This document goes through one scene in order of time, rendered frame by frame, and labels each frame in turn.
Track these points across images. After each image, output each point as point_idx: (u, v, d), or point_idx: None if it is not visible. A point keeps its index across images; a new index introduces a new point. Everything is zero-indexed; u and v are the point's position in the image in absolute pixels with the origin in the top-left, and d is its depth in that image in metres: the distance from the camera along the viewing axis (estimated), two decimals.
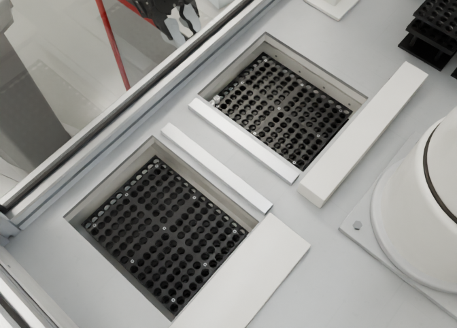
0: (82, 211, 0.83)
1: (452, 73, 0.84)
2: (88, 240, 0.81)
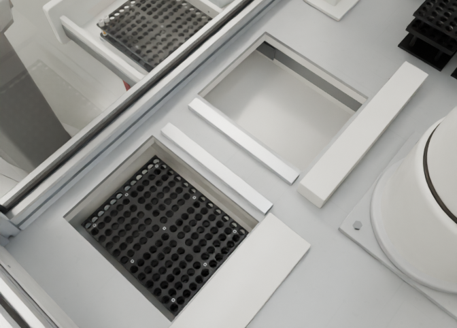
0: (82, 211, 0.83)
1: (452, 73, 0.84)
2: (88, 240, 0.81)
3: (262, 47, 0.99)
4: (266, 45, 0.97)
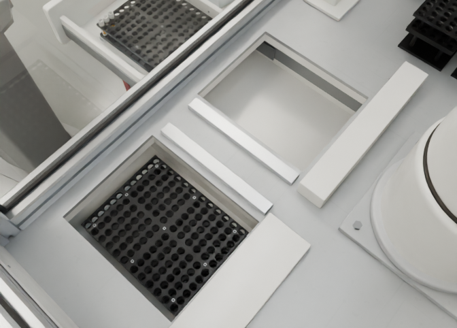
0: (82, 211, 0.83)
1: (452, 73, 0.84)
2: (88, 240, 0.81)
3: (262, 47, 0.99)
4: (266, 45, 0.97)
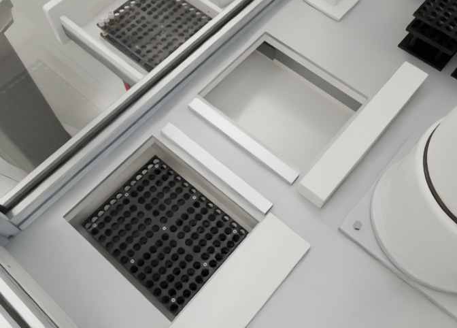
0: (82, 211, 0.83)
1: (452, 73, 0.84)
2: (88, 240, 0.81)
3: (262, 47, 0.99)
4: (266, 45, 0.97)
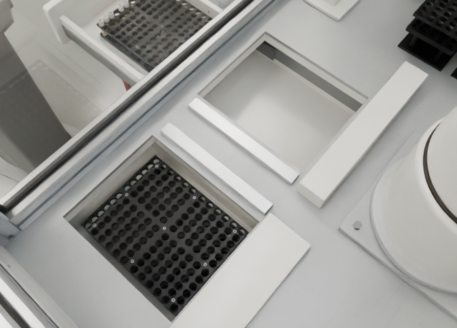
0: (82, 211, 0.83)
1: (452, 73, 0.84)
2: (88, 240, 0.81)
3: (262, 47, 0.99)
4: (266, 45, 0.97)
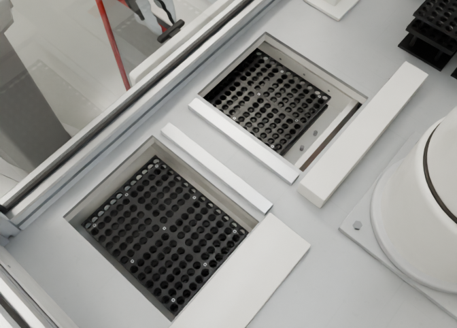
0: (82, 211, 0.83)
1: (452, 73, 0.84)
2: (88, 240, 0.81)
3: None
4: None
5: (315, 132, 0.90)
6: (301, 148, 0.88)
